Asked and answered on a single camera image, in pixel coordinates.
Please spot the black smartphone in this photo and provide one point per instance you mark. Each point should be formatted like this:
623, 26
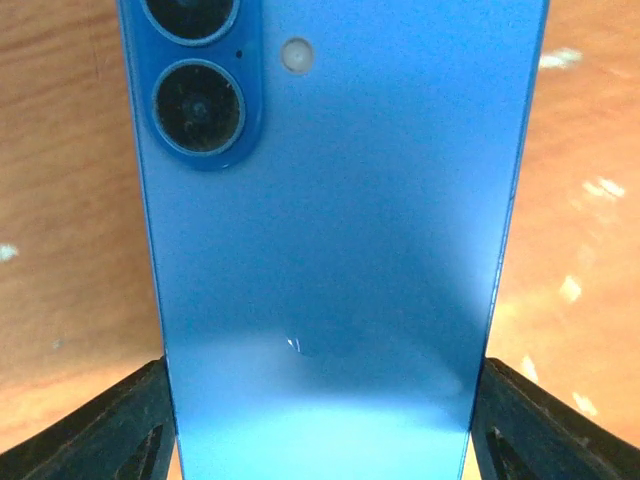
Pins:
328, 187

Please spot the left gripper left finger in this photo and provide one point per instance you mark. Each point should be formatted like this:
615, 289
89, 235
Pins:
126, 432

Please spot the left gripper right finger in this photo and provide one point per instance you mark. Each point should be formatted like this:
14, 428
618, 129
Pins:
520, 431

